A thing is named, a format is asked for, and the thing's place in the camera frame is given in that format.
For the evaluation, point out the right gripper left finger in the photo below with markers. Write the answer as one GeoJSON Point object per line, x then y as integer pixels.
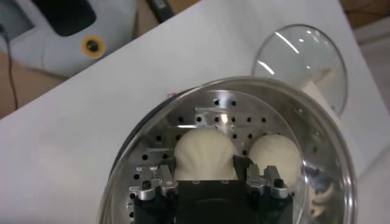
{"type": "Point", "coordinates": [158, 184]}

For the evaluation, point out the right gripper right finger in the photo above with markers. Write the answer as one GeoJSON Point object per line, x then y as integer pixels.
{"type": "Point", "coordinates": [259, 179]}

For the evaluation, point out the white steamed baozi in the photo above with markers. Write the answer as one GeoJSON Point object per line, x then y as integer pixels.
{"type": "Point", "coordinates": [275, 155]}
{"type": "Point", "coordinates": [204, 152]}

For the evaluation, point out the white robot base body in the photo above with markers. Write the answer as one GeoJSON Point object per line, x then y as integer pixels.
{"type": "Point", "coordinates": [61, 51]}

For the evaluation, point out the stainless steel steamer basket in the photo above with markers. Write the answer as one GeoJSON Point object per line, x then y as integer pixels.
{"type": "Point", "coordinates": [243, 109]}

